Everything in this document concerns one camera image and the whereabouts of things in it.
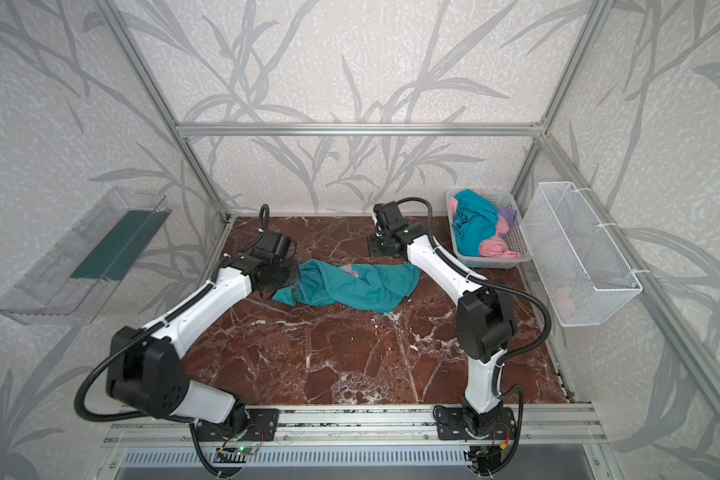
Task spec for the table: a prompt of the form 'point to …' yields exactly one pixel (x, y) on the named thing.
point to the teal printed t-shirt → (375, 288)
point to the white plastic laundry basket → (516, 233)
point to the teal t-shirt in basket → (474, 221)
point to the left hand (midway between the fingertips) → (298, 265)
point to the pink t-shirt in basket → (491, 247)
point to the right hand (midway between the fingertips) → (376, 235)
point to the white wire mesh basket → (581, 272)
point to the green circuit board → (245, 450)
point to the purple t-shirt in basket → (508, 213)
